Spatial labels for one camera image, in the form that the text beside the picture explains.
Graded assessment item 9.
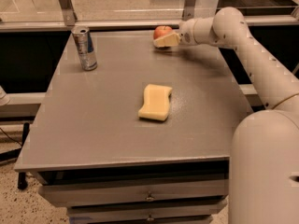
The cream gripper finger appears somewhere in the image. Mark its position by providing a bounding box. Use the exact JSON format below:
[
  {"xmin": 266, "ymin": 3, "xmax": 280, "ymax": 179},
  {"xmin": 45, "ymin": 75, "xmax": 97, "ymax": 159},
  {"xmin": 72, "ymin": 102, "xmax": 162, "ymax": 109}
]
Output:
[{"xmin": 153, "ymin": 32, "xmax": 180, "ymax": 48}]

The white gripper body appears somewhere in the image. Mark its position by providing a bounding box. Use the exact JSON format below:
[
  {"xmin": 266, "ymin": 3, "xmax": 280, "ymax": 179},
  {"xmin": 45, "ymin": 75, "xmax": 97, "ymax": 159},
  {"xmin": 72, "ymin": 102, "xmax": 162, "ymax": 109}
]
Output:
[{"xmin": 178, "ymin": 19, "xmax": 198, "ymax": 46}]

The red apple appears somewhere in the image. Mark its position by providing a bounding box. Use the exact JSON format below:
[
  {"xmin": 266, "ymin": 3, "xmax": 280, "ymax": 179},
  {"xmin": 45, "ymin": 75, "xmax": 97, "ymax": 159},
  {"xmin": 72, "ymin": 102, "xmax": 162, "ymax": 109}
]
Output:
[{"xmin": 153, "ymin": 25, "xmax": 173, "ymax": 41}]

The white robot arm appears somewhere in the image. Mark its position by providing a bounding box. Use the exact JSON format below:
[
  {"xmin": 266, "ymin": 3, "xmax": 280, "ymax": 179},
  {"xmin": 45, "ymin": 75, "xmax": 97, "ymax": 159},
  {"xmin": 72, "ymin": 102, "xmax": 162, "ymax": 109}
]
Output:
[{"xmin": 153, "ymin": 7, "xmax": 299, "ymax": 224}]

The yellow sponge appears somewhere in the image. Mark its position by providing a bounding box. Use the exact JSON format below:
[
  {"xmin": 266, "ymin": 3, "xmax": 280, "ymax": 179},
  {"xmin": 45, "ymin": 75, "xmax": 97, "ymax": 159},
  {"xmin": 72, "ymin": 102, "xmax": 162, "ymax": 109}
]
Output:
[{"xmin": 138, "ymin": 84, "xmax": 172, "ymax": 121}]

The silver blue drink can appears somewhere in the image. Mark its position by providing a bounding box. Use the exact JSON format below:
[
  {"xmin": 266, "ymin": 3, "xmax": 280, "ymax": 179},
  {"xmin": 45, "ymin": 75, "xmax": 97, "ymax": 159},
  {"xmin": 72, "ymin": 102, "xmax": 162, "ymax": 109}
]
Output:
[{"xmin": 71, "ymin": 26, "xmax": 97, "ymax": 71}]

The grey drawer cabinet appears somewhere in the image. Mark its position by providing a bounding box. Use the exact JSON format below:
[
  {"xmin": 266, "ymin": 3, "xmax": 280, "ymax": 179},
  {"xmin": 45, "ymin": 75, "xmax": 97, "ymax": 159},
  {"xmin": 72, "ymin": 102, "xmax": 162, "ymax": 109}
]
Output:
[{"xmin": 15, "ymin": 31, "xmax": 250, "ymax": 211}]

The lower grey drawer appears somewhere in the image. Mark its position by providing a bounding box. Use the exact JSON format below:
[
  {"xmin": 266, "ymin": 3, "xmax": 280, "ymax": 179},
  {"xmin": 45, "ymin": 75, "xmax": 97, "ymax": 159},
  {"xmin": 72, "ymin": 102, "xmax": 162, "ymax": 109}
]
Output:
[{"xmin": 67, "ymin": 199, "xmax": 227, "ymax": 224}]

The grey drawer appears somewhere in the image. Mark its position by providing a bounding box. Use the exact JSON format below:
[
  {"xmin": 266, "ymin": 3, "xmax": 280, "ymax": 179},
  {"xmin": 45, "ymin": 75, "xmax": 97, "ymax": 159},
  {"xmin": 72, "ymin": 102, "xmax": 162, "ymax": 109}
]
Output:
[
  {"xmin": 38, "ymin": 180, "xmax": 228, "ymax": 207},
  {"xmin": 67, "ymin": 199, "xmax": 227, "ymax": 224}
]

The upper grey drawer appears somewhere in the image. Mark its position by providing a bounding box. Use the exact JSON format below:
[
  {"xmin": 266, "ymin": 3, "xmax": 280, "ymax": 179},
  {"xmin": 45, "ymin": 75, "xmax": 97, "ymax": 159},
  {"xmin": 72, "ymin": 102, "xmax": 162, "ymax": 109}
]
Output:
[{"xmin": 38, "ymin": 180, "xmax": 228, "ymax": 207}]

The black stand leg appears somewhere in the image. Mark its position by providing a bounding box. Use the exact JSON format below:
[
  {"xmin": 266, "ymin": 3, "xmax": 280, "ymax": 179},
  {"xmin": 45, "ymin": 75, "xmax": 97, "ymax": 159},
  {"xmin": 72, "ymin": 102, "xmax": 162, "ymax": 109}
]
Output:
[{"xmin": 0, "ymin": 122, "xmax": 31, "ymax": 191}]

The right metal railing post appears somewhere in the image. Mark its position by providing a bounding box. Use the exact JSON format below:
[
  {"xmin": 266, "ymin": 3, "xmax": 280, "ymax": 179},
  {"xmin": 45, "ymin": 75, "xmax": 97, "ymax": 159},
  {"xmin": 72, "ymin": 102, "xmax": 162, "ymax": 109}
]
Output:
[{"xmin": 182, "ymin": 0, "xmax": 196, "ymax": 21}]

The metal railing post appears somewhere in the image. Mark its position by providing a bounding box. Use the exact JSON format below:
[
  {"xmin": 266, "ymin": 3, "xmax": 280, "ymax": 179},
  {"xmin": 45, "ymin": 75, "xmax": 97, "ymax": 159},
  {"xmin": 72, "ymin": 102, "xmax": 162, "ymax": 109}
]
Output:
[
  {"xmin": 58, "ymin": 0, "xmax": 77, "ymax": 27},
  {"xmin": 182, "ymin": 0, "xmax": 196, "ymax": 21}
]

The metal horizontal rail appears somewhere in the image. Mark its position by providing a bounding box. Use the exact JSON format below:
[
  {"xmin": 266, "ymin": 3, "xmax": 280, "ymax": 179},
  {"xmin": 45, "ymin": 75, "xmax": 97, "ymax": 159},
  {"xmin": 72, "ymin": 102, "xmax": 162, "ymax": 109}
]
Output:
[{"xmin": 0, "ymin": 15, "xmax": 299, "ymax": 32}]

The left metal railing post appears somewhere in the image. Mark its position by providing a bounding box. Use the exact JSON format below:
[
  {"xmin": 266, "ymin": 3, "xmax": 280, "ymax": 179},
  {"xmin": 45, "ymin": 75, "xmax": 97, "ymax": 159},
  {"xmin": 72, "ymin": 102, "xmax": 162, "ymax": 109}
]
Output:
[{"xmin": 58, "ymin": 0, "xmax": 77, "ymax": 27}]

